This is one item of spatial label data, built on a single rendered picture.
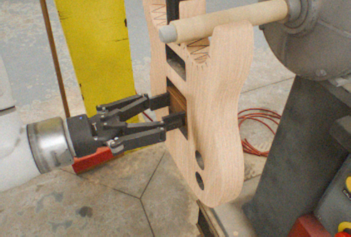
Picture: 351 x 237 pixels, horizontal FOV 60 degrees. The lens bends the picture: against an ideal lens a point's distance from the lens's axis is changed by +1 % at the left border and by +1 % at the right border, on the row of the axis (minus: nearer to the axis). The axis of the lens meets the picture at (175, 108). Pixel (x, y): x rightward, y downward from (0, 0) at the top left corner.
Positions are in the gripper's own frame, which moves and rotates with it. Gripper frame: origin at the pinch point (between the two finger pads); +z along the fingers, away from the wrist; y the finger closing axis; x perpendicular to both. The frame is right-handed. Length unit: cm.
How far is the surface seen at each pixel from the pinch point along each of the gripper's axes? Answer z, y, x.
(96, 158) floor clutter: -16, -87, -84
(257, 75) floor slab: 118, -124, -85
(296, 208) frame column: 35, 5, -45
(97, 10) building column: 1, -84, -3
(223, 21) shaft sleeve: 4.4, 9.7, 19.7
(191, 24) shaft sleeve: -0.4, 9.5, 20.0
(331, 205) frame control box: 17.5, 25.1, -10.3
